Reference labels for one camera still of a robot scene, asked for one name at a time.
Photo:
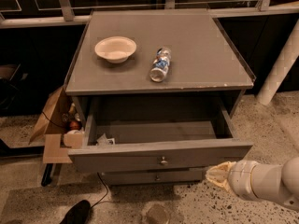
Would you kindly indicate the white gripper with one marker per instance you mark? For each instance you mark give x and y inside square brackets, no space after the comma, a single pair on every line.
[239,177]

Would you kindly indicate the grey top drawer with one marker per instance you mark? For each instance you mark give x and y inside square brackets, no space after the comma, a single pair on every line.
[158,133]

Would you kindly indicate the grey drawer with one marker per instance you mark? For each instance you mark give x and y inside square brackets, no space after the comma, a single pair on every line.
[158,133]
[150,177]

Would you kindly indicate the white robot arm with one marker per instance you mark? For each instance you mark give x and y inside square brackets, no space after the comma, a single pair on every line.
[253,181]

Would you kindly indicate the grey bottom drawer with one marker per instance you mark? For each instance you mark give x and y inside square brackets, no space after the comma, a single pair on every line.
[150,177]

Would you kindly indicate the grey wooden drawer cabinet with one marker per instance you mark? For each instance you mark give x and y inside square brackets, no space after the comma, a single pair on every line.
[203,63]

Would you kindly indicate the crumpled white wrapper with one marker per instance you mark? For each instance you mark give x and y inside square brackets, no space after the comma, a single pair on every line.
[103,140]

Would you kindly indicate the clear plastic water bottle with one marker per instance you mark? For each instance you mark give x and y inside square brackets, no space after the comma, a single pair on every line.
[160,65]

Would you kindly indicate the white diagonal pole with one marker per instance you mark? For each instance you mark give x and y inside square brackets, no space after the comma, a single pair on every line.
[281,67]

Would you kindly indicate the black shoe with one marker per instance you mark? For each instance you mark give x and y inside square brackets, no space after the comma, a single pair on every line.
[78,214]

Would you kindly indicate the round red fruit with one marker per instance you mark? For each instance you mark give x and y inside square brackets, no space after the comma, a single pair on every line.
[74,125]

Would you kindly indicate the white paper bowl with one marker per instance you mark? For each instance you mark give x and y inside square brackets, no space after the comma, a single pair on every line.
[115,49]

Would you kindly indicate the black table leg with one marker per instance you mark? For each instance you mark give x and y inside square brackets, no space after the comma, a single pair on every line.
[46,179]

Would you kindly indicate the brown cardboard box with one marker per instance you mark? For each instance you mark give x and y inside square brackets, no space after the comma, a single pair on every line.
[53,132]

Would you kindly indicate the metal window railing frame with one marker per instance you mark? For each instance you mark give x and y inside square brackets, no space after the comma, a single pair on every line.
[39,13]

